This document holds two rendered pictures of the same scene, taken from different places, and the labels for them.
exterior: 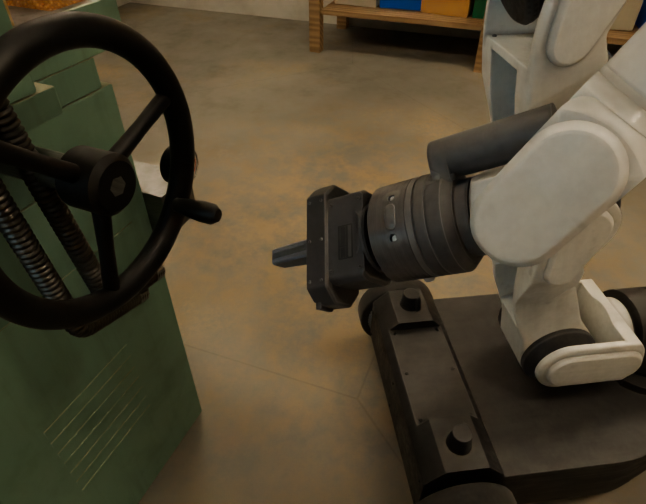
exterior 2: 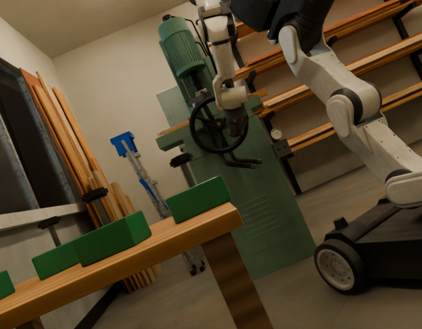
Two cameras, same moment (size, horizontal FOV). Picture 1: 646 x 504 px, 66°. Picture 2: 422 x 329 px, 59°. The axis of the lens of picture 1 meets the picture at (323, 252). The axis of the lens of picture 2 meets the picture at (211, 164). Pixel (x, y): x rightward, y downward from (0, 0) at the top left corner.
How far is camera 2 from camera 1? 156 cm
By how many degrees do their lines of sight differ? 74
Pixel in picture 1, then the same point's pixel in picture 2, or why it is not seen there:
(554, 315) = (382, 161)
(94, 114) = (251, 122)
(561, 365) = (388, 187)
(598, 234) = (340, 109)
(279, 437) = not seen: hidden behind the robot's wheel
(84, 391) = (249, 202)
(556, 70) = (294, 64)
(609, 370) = (420, 190)
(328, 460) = not seen: hidden behind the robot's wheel
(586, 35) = (291, 54)
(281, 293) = not seen: hidden behind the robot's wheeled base
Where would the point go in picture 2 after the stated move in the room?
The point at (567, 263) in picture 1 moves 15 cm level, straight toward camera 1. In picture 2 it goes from (340, 125) to (300, 142)
